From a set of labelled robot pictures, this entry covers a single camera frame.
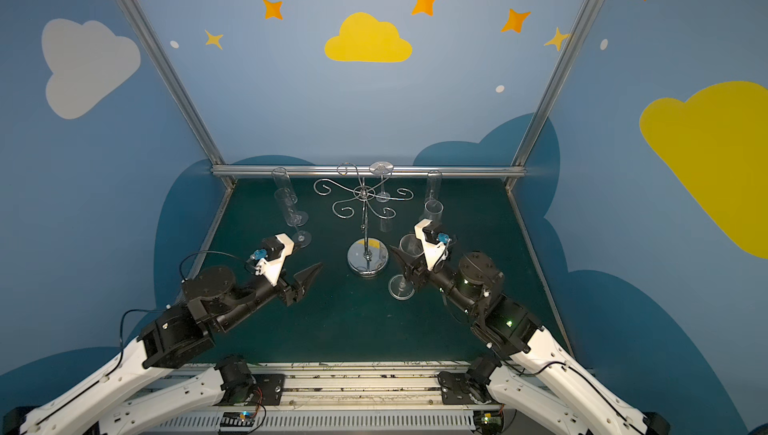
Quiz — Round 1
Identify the aluminium back frame rail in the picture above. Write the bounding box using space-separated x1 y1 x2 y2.
211 164 526 179

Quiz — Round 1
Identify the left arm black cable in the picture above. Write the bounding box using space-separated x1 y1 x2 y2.
178 250 259 283

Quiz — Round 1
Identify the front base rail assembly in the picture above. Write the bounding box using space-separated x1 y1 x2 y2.
137 360 541 435

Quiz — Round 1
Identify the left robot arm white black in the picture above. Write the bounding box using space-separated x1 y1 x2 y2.
3 263 323 434

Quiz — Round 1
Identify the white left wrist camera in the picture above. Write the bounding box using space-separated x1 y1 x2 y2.
247 233 295 287

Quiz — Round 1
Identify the aluminium left corner post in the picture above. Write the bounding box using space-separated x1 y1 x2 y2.
116 0 225 168

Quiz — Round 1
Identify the clear wine glass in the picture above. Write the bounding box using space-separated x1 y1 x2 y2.
388 234 424 301
422 198 444 222

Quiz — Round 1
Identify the chrome wine glass rack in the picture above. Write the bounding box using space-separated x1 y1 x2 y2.
313 176 414 279

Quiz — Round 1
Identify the clear flute glass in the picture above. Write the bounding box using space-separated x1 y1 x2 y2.
369 161 394 233
271 167 309 226
274 188 312 249
425 170 443 202

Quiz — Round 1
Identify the aluminium corner post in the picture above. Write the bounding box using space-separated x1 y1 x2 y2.
505 0 605 195
116 0 225 168

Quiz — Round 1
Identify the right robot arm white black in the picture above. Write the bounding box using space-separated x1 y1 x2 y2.
391 245 671 434

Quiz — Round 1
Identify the aluminium right corner post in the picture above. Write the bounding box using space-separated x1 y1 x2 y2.
505 0 605 195

